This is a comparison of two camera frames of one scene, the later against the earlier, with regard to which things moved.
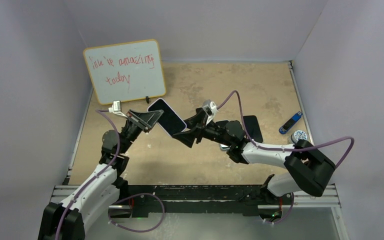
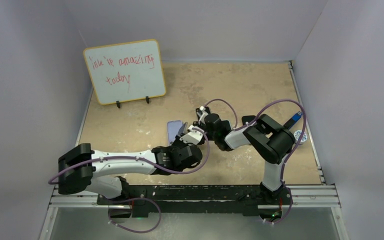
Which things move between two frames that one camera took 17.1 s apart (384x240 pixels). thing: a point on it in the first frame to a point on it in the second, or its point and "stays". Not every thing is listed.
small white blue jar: [297, 135] stays
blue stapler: [290, 122] stays
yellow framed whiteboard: [126, 71] stays
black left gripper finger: [149, 118] to [182, 130]
